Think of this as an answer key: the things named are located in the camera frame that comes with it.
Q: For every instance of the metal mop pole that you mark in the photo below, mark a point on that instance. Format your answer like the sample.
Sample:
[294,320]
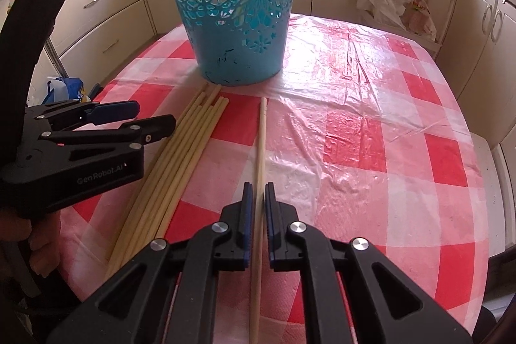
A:
[55,60]

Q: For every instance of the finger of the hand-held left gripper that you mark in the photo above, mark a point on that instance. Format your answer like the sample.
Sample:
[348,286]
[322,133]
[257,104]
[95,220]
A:
[117,109]
[157,126]

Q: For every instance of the red checked plastic tablecloth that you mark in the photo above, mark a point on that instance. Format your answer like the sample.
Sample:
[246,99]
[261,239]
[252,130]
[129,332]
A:
[363,126]

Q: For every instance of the person's left hand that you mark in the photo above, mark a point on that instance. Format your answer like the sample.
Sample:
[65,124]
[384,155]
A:
[44,243]

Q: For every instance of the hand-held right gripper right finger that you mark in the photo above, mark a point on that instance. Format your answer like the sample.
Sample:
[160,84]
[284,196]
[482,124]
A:
[269,215]

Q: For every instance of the blue and white bag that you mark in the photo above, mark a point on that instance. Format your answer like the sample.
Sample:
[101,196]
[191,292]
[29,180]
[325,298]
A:
[64,90]

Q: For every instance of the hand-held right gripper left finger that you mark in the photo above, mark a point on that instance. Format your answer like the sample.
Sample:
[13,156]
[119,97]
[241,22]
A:
[248,215]

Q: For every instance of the bundle of pale chopsticks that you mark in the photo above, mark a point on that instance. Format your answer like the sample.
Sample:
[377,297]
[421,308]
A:
[177,158]

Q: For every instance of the cream drawer cabinet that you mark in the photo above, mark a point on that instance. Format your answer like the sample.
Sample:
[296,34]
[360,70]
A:
[113,5]

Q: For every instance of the white plastic bag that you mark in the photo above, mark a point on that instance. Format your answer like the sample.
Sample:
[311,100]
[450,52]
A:
[387,1]

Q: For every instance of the wooden chopstick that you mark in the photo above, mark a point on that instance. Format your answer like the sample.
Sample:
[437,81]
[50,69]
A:
[262,146]

